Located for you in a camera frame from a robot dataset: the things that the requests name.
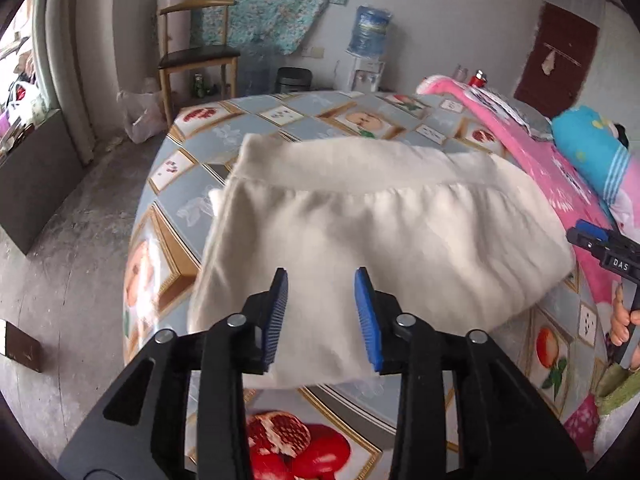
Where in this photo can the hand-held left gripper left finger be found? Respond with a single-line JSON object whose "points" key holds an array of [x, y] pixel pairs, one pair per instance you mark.
{"points": [[277, 325]]}

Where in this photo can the black trash bin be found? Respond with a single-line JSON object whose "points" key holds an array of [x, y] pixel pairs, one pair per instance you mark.
{"points": [[295, 81]]}

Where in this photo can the clear empty water jug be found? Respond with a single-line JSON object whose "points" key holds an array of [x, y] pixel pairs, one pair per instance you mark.
{"points": [[257, 75]]}

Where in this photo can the red print plastic bag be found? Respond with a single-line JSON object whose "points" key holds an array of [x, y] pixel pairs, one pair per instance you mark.
{"points": [[22, 102]]}

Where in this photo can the person's right forearm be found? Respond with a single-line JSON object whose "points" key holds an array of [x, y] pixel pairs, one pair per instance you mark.
{"points": [[617, 390]]}

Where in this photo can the wall socket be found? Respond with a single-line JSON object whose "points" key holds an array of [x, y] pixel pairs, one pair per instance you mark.
{"points": [[312, 52]]}

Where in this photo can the green bottle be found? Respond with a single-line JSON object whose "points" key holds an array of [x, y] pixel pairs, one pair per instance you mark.
{"points": [[199, 86]]}

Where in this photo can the pale cylinder bin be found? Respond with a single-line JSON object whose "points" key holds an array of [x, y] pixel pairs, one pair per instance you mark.
{"points": [[175, 25]]}

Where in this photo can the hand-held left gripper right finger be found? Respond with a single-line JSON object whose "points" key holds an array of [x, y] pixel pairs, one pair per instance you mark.
{"points": [[369, 320]]}

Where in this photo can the teal floral hanging cloth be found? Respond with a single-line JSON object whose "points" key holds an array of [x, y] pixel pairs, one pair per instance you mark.
{"points": [[260, 0]]}

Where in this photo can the dark grey cabinet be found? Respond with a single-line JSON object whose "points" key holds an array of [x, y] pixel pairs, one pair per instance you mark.
{"points": [[35, 185]]}

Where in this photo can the blue patterned pillow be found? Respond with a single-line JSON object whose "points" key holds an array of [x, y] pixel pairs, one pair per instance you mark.
{"points": [[590, 150]]}

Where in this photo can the white plastic bag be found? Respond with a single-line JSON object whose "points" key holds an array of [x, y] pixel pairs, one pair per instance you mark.
{"points": [[142, 117]]}

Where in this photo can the dark red door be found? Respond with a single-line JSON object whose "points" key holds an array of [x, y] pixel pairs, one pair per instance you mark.
{"points": [[560, 55]]}

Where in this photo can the blue water jug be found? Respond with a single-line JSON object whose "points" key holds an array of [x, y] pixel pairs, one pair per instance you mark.
{"points": [[370, 32]]}

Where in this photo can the small brown box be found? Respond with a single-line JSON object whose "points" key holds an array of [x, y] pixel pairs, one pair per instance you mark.
{"points": [[22, 347]]}

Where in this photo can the pink floral blanket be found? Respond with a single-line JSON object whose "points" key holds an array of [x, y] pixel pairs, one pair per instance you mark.
{"points": [[545, 180]]}

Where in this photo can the cream zip jacket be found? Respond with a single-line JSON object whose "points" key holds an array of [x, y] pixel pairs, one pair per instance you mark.
{"points": [[375, 230]]}

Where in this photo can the grey curtain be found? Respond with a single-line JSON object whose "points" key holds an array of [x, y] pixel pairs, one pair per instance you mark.
{"points": [[70, 60]]}

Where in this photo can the person's right hand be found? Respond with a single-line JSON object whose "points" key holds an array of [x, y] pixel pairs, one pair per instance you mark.
{"points": [[620, 325]]}

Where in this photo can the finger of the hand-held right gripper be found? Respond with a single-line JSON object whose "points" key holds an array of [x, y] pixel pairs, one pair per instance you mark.
{"points": [[587, 235]]}

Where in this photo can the fruit print tablecloth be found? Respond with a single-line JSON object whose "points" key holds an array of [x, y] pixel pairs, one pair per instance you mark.
{"points": [[320, 110]]}

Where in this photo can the wooden chair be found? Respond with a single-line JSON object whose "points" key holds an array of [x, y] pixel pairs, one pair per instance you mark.
{"points": [[200, 57]]}

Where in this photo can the white water dispenser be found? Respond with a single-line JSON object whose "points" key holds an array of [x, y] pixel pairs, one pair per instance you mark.
{"points": [[366, 75]]}

